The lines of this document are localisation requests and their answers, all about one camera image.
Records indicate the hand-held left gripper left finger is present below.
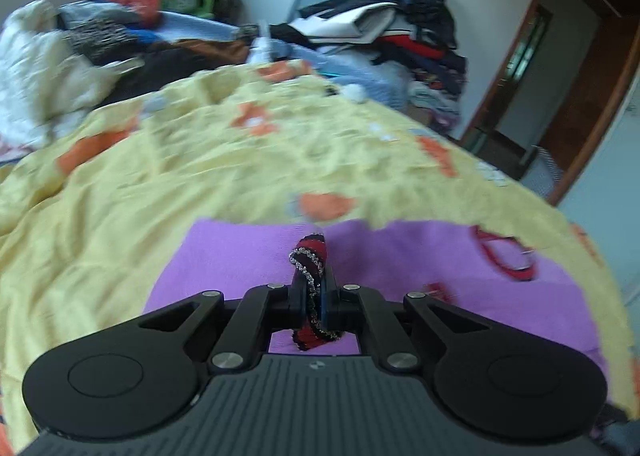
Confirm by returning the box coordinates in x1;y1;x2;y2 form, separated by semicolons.
140;268;313;373

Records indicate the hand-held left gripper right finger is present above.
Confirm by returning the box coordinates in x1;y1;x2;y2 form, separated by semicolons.
320;268;494;373

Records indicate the purple garment with red trim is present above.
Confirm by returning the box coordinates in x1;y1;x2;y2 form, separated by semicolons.
145;218;612;377

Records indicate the pile of clothes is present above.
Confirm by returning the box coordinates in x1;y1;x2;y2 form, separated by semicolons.
270;0;471;137

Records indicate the yellow flower print blanket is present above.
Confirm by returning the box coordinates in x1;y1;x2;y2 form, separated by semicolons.
0;61;631;456

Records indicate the grey checked cloth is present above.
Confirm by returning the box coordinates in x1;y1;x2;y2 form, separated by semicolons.
520;146;566;202

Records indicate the brown and black clothing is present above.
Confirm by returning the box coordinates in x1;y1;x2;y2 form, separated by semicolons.
95;38;251;107

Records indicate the light blue blanket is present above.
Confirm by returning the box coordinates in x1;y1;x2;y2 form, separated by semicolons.
160;11;416;107

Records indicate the wooden door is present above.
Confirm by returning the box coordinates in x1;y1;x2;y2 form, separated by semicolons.
540;11;640;207

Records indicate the black and white patterned cloth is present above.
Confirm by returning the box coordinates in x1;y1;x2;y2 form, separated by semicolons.
62;18;143;64

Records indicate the white quilt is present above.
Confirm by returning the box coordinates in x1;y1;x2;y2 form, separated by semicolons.
0;1;121;147

